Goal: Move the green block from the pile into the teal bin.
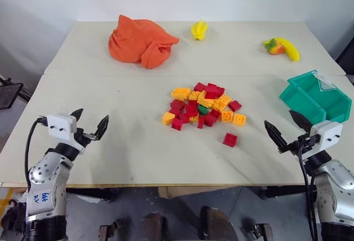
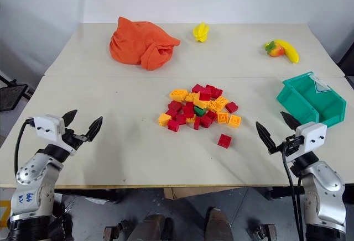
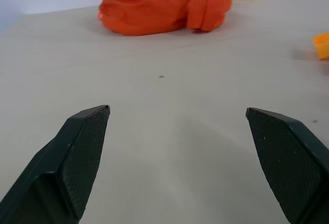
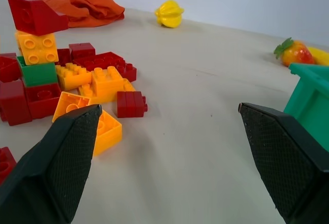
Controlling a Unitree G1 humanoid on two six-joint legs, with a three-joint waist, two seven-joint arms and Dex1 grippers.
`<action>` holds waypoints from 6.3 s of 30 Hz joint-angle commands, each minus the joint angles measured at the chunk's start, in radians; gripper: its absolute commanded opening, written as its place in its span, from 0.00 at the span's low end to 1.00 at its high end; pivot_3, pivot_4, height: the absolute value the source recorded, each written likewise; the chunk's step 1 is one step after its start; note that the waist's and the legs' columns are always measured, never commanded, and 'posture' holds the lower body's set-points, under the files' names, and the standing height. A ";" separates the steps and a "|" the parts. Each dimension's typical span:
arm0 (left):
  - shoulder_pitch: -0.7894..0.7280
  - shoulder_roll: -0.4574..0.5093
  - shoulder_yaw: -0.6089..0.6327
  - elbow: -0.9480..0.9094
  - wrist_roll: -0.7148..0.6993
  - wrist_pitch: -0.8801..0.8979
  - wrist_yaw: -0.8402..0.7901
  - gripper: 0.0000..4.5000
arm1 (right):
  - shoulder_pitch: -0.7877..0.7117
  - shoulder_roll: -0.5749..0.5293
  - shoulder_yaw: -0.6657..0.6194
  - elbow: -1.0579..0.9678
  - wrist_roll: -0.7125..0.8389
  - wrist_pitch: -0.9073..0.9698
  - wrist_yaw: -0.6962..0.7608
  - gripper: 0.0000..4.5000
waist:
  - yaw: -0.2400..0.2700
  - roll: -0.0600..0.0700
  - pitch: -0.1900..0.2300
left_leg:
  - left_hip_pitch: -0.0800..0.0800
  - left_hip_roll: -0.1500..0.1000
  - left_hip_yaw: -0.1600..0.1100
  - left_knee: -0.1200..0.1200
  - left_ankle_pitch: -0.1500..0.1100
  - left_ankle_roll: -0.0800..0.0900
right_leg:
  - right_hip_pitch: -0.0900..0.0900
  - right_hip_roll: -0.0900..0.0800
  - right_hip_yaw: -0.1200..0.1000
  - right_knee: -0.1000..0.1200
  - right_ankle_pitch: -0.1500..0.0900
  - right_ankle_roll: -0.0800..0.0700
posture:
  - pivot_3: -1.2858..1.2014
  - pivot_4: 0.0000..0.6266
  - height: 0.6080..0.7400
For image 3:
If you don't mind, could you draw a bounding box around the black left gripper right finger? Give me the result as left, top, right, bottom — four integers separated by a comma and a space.
245, 107, 329, 224

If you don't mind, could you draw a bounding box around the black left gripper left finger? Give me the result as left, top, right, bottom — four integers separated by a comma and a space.
0, 104, 111, 224

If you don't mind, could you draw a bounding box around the orange block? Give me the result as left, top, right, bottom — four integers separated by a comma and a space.
312, 31, 329, 61

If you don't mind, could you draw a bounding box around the crumpled orange cloth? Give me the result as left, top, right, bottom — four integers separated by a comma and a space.
97, 0, 233, 36

